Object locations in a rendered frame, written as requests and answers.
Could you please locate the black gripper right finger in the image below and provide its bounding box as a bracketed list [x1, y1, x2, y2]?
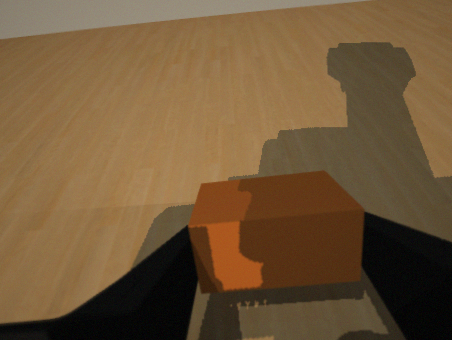
[361, 212, 452, 340]

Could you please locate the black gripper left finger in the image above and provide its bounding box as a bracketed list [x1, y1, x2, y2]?
[0, 225, 198, 340]

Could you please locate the brown block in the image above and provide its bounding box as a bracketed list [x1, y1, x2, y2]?
[188, 170, 364, 294]

